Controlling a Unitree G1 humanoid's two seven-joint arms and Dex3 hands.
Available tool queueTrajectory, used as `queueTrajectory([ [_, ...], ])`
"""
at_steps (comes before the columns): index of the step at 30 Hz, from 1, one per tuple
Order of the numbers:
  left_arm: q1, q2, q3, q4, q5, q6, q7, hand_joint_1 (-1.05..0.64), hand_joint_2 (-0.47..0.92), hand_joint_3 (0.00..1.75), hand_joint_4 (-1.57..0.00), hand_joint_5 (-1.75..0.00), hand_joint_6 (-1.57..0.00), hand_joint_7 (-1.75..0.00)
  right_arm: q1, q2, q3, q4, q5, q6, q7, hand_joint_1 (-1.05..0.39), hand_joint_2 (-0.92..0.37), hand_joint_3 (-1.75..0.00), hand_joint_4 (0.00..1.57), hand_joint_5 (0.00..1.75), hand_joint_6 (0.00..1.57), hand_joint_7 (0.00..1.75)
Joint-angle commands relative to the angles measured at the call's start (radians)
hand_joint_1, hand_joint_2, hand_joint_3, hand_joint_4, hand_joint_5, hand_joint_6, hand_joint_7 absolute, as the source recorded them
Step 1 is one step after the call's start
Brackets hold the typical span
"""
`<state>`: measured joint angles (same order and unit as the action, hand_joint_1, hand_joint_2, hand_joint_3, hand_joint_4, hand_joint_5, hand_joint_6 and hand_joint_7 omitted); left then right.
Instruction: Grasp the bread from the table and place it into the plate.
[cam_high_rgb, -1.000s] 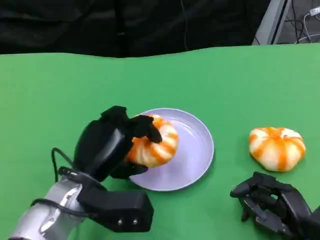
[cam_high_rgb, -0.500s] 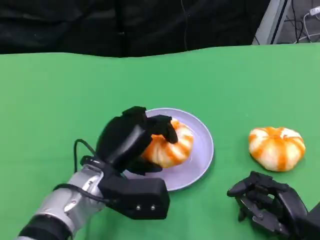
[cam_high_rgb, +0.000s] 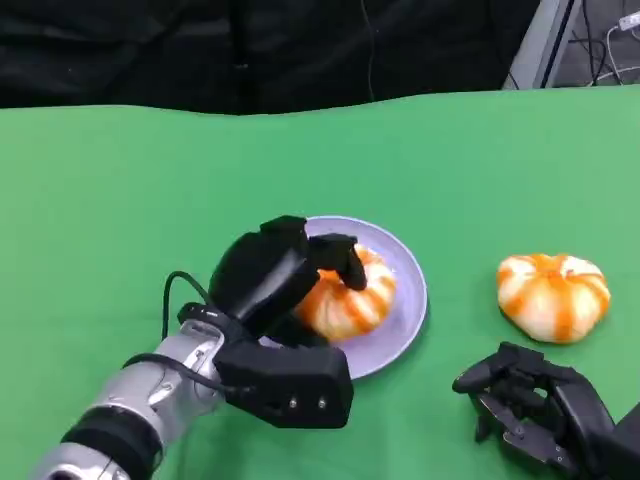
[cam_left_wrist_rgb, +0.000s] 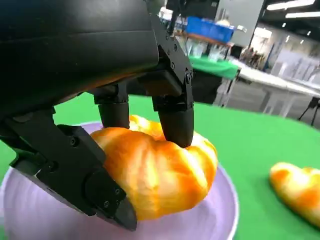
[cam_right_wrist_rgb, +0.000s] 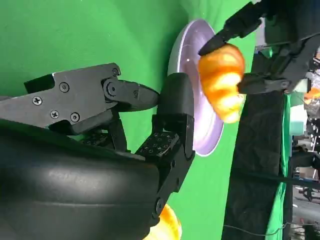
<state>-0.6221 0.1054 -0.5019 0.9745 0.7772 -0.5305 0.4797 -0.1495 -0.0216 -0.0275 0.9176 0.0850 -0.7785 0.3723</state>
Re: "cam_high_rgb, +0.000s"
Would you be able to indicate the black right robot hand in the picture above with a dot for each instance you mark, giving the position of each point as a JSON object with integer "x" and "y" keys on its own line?
{"x": 560, "y": 405}

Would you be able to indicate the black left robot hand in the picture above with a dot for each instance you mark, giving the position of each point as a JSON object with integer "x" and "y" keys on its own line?
{"x": 265, "y": 280}

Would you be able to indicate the orange and white bread roll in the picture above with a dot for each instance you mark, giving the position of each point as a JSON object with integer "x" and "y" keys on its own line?
{"x": 550, "y": 300}
{"x": 360, "y": 305}

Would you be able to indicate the lilac plate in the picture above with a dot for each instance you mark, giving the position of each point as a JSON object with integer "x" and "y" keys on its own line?
{"x": 400, "y": 300}

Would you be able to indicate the green table cloth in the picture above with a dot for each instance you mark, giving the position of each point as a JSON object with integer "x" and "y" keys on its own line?
{"x": 150, "y": 190}

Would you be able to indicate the black backdrop curtain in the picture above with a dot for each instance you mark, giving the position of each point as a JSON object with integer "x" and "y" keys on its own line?
{"x": 200, "y": 50}

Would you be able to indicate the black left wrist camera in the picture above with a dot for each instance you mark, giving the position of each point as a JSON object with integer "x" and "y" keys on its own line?
{"x": 300, "y": 385}

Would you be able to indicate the grey metal frame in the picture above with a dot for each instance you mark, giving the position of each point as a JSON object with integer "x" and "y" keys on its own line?
{"x": 550, "y": 45}

